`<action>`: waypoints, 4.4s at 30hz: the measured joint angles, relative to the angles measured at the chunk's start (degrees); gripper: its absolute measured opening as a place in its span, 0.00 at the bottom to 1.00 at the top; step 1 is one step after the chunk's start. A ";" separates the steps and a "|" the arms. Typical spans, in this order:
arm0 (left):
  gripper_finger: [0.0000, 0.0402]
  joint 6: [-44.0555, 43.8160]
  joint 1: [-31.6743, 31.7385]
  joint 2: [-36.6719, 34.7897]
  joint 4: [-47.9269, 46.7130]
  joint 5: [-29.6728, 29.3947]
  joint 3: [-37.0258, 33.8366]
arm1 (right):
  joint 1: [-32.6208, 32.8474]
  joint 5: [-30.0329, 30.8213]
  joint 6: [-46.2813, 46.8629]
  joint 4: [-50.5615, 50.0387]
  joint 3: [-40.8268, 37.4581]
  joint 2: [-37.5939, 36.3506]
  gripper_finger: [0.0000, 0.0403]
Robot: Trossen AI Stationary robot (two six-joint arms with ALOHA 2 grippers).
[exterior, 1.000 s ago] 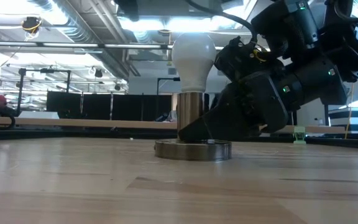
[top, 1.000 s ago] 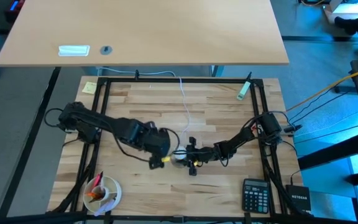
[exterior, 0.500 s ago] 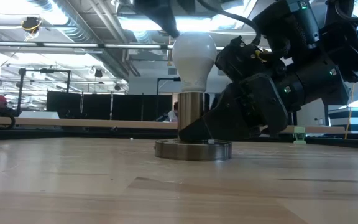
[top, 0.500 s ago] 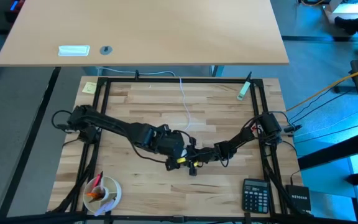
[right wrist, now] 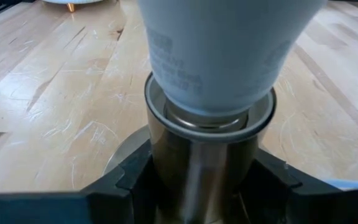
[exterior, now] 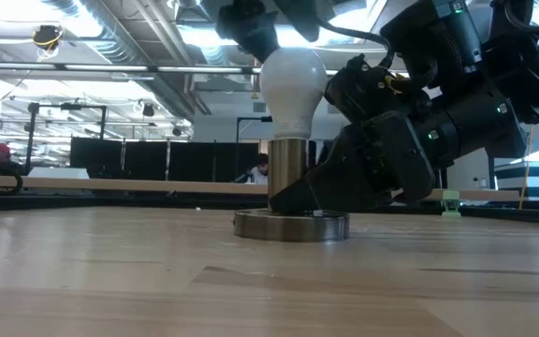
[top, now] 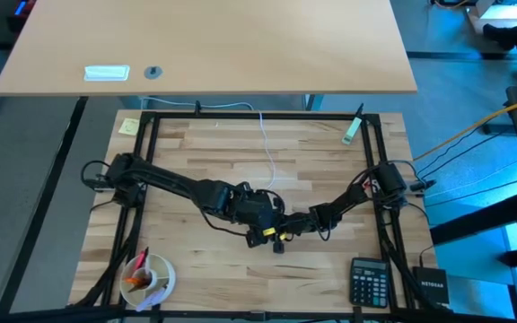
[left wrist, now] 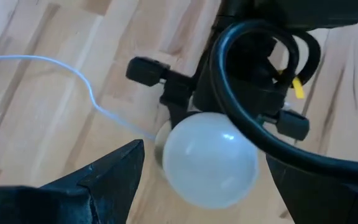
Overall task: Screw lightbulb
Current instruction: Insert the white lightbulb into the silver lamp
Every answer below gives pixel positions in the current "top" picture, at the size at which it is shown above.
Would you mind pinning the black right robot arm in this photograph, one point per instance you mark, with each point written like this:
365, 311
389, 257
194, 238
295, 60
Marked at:
366, 190

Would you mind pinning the person's foot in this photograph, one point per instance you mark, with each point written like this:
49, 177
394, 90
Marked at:
512, 33

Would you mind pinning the yellow sticky note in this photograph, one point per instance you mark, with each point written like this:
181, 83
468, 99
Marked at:
129, 127

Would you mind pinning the blue-lit device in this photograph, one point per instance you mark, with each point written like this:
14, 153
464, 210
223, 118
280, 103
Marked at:
20, 7

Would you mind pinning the black metal frame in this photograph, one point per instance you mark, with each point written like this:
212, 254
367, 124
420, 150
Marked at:
285, 116

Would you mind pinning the green marker with black cap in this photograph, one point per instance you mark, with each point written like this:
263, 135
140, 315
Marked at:
352, 131

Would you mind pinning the round grey desk grommet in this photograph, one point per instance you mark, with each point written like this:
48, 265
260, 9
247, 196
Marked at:
153, 72

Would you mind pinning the pink pen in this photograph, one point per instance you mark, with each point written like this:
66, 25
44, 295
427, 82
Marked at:
141, 259

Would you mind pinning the black Netgear network switch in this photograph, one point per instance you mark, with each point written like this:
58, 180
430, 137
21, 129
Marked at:
432, 284

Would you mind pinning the white box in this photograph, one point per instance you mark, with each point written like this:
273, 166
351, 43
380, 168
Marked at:
496, 13

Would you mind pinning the black desk calculator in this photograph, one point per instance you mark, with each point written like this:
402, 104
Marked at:
369, 283

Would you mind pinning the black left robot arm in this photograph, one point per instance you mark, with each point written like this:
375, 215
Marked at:
169, 179

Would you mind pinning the white round desk organizer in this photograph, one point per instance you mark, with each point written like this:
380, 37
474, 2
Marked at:
162, 273

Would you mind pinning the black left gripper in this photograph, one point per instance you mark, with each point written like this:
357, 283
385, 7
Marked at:
256, 211

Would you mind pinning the beige desk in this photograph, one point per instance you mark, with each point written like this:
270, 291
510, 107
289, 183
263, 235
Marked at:
204, 40

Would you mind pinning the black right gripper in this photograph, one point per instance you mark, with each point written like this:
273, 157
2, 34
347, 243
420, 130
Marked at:
301, 222

